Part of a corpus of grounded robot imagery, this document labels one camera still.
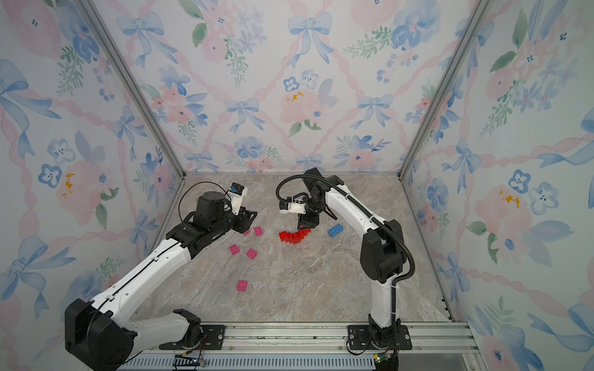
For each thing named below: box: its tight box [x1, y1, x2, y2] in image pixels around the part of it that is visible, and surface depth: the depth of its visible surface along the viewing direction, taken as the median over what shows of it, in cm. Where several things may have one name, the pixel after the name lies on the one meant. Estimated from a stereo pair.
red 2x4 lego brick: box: [278, 228, 312, 245], surface depth 94 cm
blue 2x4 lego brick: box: [327, 223, 345, 238], surface depth 100 cm
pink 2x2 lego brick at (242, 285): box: [236, 280, 249, 292], surface depth 85 cm
